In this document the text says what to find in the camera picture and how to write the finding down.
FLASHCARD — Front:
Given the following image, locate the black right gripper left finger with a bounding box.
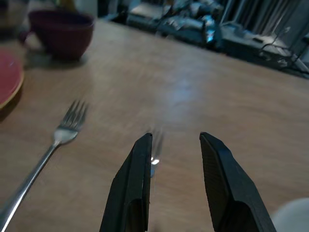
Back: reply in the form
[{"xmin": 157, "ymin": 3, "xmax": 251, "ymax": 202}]
[{"xmin": 99, "ymin": 132, "xmax": 153, "ymax": 232}]

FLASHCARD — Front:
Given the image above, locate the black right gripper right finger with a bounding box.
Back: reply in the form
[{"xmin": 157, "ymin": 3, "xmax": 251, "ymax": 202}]
[{"xmin": 199, "ymin": 131, "xmax": 277, "ymax": 232}]

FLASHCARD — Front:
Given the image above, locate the silver metal fork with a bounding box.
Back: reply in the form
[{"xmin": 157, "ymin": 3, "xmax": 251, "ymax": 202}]
[
  {"xmin": 150, "ymin": 125, "xmax": 166, "ymax": 178},
  {"xmin": 0, "ymin": 99, "xmax": 88, "ymax": 232}
]

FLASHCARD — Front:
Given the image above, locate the cluttered desk with electronics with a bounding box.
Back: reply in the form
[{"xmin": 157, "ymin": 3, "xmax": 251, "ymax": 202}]
[{"xmin": 106, "ymin": 0, "xmax": 309, "ymax": 79}]

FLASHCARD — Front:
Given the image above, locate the red plate with yellow rim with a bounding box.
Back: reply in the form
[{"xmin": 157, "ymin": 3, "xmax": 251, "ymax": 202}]
[{"xmin": 0, "ymin": 45, "xmax": 25, "ymax": 111}]

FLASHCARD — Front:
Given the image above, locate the dark purple ceramic cup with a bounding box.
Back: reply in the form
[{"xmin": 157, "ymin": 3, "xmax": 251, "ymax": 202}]
[{"xmin": 18, "ymin": 10, "xmax": 95, "ymax": 61}]

